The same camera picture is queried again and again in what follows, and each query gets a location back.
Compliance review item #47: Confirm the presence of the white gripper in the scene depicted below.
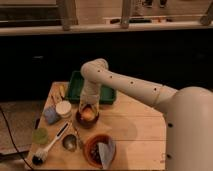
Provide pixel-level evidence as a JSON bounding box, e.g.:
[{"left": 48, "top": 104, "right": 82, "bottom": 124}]
[{"left": 78, "top": 80, "right": 101, "bottom": 118}]

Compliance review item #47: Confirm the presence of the orange apple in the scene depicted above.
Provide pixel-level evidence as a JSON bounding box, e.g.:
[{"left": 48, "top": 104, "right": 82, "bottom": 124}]
[{"left": 82, "top": 107, "right": 95, "bottom": 121}]

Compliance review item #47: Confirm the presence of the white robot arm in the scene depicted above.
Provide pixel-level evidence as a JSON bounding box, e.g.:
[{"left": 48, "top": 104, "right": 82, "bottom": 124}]
[{"left": 80, "top": 58, "right": 213, "bottom": 171}]

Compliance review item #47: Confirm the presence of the purple bowl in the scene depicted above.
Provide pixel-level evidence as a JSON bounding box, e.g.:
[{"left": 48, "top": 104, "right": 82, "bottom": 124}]
[{"left": 76, "top": 112, "right": 99, "bottom": 129}]

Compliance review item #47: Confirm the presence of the orange terracotta bowl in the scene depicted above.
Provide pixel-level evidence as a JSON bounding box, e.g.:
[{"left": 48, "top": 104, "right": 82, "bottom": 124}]
[{"left": 83, "top": 134, "right": 115, "bottom": 170}]

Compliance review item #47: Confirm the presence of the green plastic tray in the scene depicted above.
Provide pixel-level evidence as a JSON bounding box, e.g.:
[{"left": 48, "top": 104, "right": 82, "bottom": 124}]
[{"left": 66, "top": 71, "right": 117, "bottom": 105}]

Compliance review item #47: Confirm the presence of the white round container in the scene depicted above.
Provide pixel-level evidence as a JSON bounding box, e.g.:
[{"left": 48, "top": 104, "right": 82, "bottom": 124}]
[{"left": 56, "top": 100, "right": 72, "bottom": 118}]

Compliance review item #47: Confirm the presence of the yellow banana piece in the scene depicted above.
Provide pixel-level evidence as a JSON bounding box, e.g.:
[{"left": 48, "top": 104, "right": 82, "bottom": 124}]
[{"left": 59, "top": 85, "right": 65, "bottom": 99}]

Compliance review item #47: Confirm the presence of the metal spoon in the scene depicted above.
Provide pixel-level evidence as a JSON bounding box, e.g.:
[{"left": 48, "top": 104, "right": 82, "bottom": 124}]
[{"left": 72, "top": 124, "right": 84, "bottom": 149}]

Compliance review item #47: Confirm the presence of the small metal cup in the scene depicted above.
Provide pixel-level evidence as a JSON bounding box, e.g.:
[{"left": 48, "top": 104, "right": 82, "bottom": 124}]
[{"left": 62, "top": 134, "right": 77, "bottom": 152}]

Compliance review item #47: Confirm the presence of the grey folded cloth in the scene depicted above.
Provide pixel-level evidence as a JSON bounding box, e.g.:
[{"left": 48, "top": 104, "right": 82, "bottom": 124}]
[{"left": 98, "top": 139, "right": 116, "bottom": 170}]

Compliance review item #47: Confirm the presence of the green cup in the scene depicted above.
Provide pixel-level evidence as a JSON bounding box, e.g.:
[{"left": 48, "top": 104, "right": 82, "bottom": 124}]
[{"left": 32, "top": 128, "right": 48, "bottom": 145}]

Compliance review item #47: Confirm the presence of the white dish brush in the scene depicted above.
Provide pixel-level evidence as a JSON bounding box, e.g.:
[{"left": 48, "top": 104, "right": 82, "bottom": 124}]
[{"left": 32, "top": 123, "right": 69, "bottom": 165}]

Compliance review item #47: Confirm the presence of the black cable left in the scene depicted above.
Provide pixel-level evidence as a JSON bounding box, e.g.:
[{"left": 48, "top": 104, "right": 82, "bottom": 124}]
[{"left": 0, "top": 106, "right": 34, "bottom": 171}]

